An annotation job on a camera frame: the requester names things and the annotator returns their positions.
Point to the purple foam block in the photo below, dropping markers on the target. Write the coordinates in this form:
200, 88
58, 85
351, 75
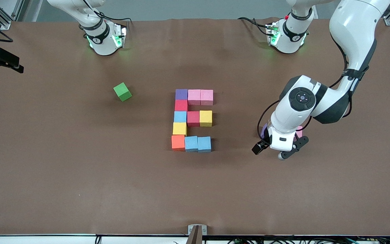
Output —
264, 130
181, 94

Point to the blue foam block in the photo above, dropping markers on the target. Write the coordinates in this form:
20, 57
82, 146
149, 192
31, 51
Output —
180, 117
191, 144
204, 144

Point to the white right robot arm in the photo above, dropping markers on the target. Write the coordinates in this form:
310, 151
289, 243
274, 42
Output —
102, 44

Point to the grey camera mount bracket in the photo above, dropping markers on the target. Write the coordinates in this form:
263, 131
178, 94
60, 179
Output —
197, 234

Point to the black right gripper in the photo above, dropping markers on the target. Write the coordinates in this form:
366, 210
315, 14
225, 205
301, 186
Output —
2, 58

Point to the orange foam block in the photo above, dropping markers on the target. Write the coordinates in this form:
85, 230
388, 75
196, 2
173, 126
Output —
178, 142

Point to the green foam block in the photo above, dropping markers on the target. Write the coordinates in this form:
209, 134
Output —
123, 92

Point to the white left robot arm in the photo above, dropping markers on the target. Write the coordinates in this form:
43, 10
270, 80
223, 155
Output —
350, 30

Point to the yellow foam block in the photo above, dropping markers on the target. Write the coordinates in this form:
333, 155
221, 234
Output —
206, 118
179, 128

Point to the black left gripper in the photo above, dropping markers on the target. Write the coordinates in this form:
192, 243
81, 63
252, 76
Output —
260, 146

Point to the red foam block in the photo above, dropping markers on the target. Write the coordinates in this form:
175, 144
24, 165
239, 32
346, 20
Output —
193, 119
181, 105

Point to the light pink foam block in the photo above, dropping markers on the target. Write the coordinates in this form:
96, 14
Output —
194, 97
299, 131
207, 97

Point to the table cover mat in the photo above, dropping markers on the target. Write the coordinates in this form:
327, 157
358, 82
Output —
195, 203

